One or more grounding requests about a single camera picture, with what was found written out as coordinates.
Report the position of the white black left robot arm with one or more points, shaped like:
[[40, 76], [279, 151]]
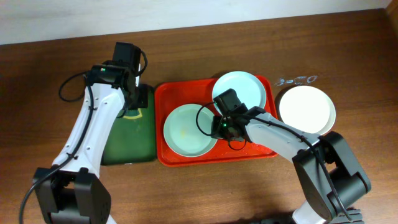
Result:
[[71, 191]]

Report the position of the white plate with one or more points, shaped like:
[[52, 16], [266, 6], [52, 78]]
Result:
[[308, 109]]

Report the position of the yellow green sponge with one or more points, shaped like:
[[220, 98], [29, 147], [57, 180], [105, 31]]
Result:
[[133, 114]]

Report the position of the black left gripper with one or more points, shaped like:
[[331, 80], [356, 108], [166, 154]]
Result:
[[140, 97]]

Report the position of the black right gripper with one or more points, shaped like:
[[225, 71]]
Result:
[[230, 134]]

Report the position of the light blue plate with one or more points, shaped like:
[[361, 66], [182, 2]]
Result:
[[248, 88], [182, 134]]

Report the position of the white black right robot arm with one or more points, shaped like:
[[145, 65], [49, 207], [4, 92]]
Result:
[[329, 173]]

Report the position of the red plastic tray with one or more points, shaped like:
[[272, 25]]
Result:
[[171, 95]]

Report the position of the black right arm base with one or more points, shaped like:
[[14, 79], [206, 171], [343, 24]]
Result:
[[313, 218]]

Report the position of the black tray with green water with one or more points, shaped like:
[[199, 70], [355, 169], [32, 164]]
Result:
[[132, 140]]

